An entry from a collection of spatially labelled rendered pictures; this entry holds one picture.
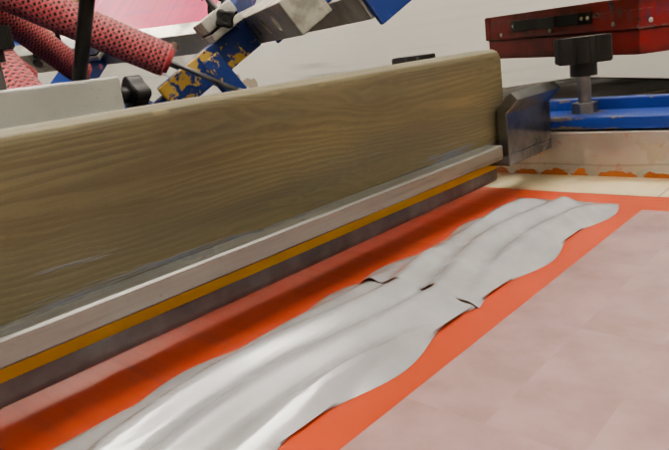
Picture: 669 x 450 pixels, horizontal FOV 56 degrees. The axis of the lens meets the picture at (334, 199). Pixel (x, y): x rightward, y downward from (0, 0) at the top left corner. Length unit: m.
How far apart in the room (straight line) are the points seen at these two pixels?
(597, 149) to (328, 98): 0.25
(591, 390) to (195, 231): 0.17
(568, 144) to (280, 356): 0.34
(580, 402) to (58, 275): 0.19
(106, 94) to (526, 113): 0.35
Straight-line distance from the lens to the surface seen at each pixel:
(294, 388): 0.23
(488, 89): 0.47
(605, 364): 0.24
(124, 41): 0.97
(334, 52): 3.01
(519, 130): 0.48
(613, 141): 0.52
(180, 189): 0.28
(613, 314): 0.28
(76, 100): 0.57
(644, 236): 0.38
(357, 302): 0.29
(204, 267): 0.27
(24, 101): 0.56
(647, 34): 1.15
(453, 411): 0.22
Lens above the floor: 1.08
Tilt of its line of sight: 14 degrees down
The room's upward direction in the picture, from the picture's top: 7 degrees counter-clockwise
